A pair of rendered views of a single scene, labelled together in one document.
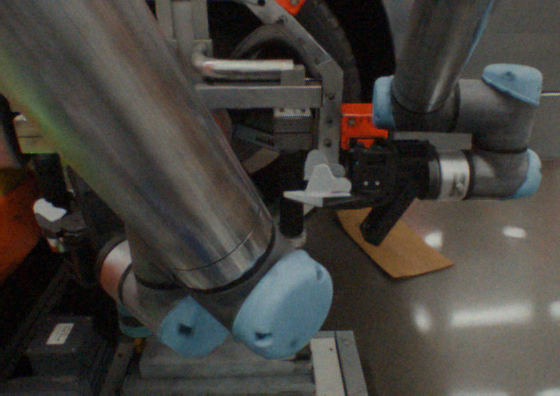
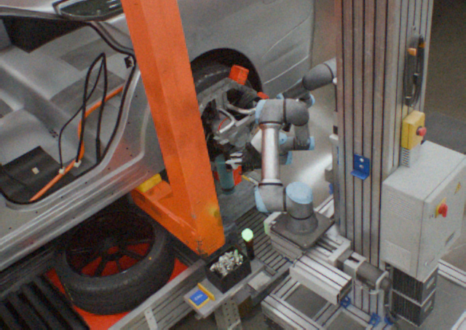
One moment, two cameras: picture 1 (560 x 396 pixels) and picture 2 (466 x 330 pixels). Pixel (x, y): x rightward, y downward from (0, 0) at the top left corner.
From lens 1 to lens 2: 2.92 m
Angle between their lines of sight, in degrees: 31
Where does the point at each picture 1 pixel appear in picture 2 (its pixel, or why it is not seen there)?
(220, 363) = (234, 200)
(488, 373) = (304, 158)
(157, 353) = not seen: hidden behind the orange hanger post
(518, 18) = (285, 50)
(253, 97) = not seen: hidden behind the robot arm
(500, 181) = (308, 105)
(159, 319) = (285, 159)
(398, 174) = not seen: hidden behind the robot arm
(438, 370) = (288, 167)
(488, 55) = (280, 63)
